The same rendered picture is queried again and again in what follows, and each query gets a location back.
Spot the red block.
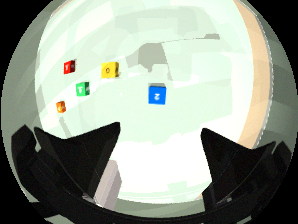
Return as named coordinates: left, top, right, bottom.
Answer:
left=64, top=60, right=76, bottom=75

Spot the blue block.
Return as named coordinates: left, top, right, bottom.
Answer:
left=148, top=85, right=166, bottom=104

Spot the yellow block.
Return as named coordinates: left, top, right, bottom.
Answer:
left=101, top=61, right=120, bottom=79

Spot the orange block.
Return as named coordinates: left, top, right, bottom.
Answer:
left=56, top=101, right=67, bottom=112

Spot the green block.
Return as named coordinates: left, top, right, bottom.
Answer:
left=76, top=81, right=90, bottom=97

